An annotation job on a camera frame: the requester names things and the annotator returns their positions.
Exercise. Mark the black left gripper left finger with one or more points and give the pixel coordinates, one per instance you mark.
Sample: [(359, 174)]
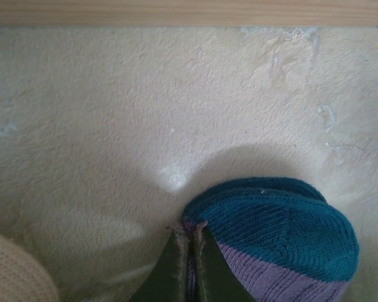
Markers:
[(167, 273)]

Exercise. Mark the wooden divided tray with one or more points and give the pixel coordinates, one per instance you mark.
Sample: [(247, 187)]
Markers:
[(189, 12)]

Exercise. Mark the purple sock with beige toe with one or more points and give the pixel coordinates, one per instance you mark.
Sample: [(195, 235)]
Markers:
[(12, 270)]

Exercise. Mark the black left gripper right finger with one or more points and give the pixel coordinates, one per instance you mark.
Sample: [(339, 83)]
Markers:
[(214, 273)]

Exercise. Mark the purple sock with orange cuff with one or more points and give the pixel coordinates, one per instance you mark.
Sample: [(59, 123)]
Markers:
[(271, 226)]

